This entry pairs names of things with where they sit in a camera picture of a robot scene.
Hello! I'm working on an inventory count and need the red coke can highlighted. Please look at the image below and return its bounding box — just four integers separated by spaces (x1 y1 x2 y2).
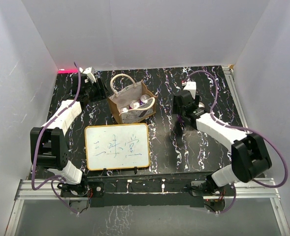
198 102 205 109
119 106 129 114

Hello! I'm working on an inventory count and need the printed canvas tote bag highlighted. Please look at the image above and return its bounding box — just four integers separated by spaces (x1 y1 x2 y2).
107 74 157 124

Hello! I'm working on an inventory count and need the purple fanta can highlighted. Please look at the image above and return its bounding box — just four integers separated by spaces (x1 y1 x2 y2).
129 100 140 109
139 94 151 105

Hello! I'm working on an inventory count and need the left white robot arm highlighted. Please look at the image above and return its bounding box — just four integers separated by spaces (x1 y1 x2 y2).
30 67 108 196

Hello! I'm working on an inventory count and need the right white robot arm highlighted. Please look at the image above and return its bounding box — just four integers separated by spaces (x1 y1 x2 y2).
172 90 272 195

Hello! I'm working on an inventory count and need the red light strip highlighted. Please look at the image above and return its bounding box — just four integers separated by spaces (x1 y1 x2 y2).
58 69 83 74

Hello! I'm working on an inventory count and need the yellow-framed whiteboard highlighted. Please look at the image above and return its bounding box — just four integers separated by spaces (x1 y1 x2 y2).
85 123 151 171

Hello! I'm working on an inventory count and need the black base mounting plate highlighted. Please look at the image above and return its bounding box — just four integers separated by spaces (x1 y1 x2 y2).
58 172 234 208

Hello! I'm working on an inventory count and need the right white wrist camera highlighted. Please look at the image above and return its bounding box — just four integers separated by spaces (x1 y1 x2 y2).
182 81 196 99

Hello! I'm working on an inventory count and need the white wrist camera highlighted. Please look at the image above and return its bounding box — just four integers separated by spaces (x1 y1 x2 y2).
79 67 96 84
182 81 196 99

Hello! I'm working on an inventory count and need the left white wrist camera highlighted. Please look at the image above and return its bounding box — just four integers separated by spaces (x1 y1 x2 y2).
79 67 96 84

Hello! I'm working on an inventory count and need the right side aluminium rail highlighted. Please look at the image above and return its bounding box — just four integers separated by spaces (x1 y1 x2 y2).
222 66 248 127

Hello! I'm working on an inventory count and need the aluminium frame rail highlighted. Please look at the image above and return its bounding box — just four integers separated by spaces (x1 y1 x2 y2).
5 180 84 236

